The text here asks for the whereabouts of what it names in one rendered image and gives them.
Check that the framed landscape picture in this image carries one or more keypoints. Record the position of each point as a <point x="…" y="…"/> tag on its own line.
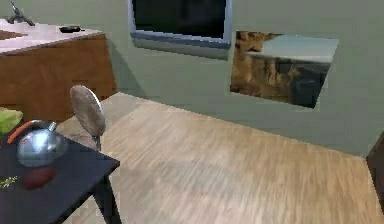
<point x="266" y="71"/>

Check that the grey framed window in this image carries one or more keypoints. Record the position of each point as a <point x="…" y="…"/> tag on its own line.
<point x="181" y="20"/>

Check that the dark sink faucet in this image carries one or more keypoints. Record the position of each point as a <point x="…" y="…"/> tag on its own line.
<point x="18" y="15"/>

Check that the black table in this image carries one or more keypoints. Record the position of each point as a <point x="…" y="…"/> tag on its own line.
<point x="63" y="186"/>

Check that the brown kitchen counter cabinet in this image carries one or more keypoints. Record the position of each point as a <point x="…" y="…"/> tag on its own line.
<point x="50" y="70"/>

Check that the small green herb sprig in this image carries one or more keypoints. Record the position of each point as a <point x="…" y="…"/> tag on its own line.
<point x="7" y="182"/>

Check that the grey round back chair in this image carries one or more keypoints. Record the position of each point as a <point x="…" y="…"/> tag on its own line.
<point x="87" y="111"/>

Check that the dark brown furniture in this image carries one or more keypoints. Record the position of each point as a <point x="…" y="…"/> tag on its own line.
<point x="377" y="170"/>

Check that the black pan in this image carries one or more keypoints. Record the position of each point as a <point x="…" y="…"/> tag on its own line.
<point x="70" y="29"/>

